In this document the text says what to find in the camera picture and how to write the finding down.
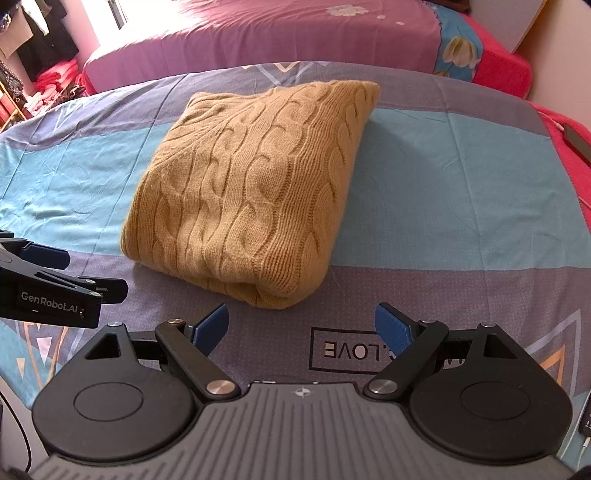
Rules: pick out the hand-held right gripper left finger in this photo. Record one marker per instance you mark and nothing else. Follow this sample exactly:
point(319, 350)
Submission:
point(212, 327)

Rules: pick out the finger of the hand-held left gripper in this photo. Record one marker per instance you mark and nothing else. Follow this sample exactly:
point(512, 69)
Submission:
point(111, 290)
point(46, 257)

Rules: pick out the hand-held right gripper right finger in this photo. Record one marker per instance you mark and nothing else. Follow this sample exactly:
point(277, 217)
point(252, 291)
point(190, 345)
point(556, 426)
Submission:
point(392, 327)

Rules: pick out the pile of pink clothes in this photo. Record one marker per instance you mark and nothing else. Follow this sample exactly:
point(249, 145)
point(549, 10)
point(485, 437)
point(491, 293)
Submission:
point(60, 78)

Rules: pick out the dark hanging clothes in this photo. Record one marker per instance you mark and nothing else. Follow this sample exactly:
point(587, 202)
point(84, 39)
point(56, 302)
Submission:
point(46, 41)

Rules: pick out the blue grey patterned bed sheet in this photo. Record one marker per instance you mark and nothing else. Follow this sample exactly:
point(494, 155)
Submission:
point(438, 184)

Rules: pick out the small black device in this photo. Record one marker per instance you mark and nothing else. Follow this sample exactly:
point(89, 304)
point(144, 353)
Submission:
point(586, 421)

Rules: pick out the pink under sheet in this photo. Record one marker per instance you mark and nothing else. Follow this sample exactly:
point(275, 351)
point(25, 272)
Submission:
point(584, 177)

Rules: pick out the window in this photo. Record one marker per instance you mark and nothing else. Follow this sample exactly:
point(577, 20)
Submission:
point(117, 11)

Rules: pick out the black phone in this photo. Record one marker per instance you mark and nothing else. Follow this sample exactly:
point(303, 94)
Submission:
point(579, 143)

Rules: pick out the pink mattress cover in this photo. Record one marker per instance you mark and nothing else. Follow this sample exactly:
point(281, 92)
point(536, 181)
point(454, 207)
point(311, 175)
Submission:
point(501, 69)

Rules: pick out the blue floral bed cloth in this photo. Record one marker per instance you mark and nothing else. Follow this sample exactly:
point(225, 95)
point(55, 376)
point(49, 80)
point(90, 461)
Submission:
point(457, 50)

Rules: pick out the purple flowered bed sheet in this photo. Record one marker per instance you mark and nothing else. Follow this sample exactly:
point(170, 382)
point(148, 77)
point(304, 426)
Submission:
point(254, 37)

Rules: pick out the grey board with wooden edge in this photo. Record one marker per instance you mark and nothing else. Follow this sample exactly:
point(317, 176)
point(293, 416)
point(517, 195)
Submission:
point(521, 18)

